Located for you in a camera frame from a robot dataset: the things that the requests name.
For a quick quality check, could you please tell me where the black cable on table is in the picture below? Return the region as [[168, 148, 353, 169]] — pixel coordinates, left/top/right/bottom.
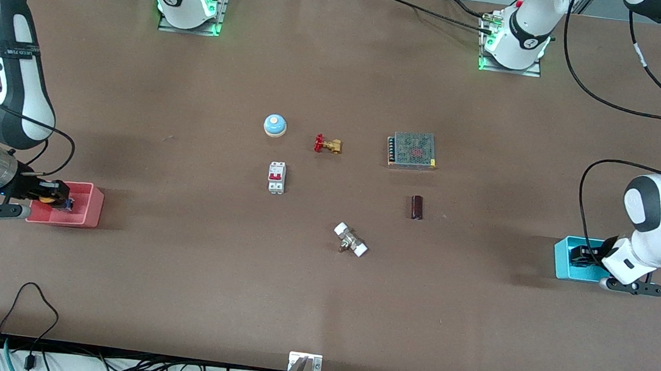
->
[[377, 0, 499, 35]]

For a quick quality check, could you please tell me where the brass valve red handle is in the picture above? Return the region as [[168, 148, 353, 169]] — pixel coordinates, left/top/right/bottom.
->
[[313, 134, 344, 156]]

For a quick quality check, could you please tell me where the black looped cable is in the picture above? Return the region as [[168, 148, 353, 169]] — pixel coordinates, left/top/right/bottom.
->
[[0, 279, 63, 371]]

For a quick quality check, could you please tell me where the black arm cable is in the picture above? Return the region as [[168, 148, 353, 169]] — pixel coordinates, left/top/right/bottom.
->
[[541, 0, 661, 265], [0, 0, 92, 181]]

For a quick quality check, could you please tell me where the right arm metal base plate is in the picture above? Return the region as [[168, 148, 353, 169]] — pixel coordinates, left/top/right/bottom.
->
[[158, 0, 232, 39]]

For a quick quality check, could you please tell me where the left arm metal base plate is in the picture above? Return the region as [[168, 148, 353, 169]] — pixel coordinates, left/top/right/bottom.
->
[[477, 11, 548, 78]]

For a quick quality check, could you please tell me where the pink plastic box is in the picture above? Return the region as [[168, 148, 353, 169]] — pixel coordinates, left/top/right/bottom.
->
[[25, 177, 106, 230]]

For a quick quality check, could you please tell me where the metal mesh power supply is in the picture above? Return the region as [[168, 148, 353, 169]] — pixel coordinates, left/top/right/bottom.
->
[[385, 129, 440, 172]]

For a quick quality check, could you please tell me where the cyan plastic box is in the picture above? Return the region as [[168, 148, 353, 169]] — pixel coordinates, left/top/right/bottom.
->
[[551, 235, 615, 285]]

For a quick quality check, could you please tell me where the yellow push button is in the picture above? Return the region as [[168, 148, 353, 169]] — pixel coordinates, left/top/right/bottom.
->
[[38, 191, 76, 213]]

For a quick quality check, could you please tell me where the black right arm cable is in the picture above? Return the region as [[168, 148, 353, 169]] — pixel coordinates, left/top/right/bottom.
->
[[0, 0, 92, 181]]

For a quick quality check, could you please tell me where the teal cable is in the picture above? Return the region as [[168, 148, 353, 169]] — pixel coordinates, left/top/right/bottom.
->
[[0, 338, 21, 371]]

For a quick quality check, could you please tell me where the white-capped metal pipe fitting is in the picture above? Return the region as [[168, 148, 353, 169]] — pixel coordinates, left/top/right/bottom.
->
[[330, 221, 371, 259]]

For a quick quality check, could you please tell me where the blue dome bell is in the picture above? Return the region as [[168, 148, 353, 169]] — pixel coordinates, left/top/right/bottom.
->
[[262, 113, 288, 139]]

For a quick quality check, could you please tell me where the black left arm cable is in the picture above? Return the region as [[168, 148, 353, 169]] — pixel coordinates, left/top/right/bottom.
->
[[541, 0, 661, 265]]

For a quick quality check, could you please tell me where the white circuit breaker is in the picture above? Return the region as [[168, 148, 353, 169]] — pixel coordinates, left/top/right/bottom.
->
[[266, 160, 287, 196]]

